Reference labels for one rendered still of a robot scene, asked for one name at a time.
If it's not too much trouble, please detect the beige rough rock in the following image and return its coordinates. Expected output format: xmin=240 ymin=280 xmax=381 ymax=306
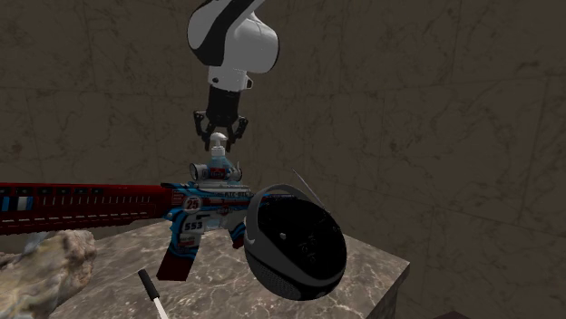
xmin=0 ymin=228 xmax=98 ymax=319

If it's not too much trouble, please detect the black-handled white tool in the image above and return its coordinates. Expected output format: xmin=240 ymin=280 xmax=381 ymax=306
xmin=137 ymin=268 xmax=170 ymax=319

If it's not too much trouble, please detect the black and grey round radio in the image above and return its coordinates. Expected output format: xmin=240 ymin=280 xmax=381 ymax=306
xmin=242 ymin=168 xmax=348 ymax=303

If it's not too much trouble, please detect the red and blue toy rifle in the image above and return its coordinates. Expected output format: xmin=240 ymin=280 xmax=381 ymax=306
xmin=0 ymin=161 xmax=272 ymax=283

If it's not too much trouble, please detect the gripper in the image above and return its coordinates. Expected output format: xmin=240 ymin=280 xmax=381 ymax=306
xmin=192 ymin=85 xmax=249 ymax=153

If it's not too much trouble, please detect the blue pump soap bottle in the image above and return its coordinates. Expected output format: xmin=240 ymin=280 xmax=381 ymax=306
xmin=205 ymin=131 xmax=237 ymax=181

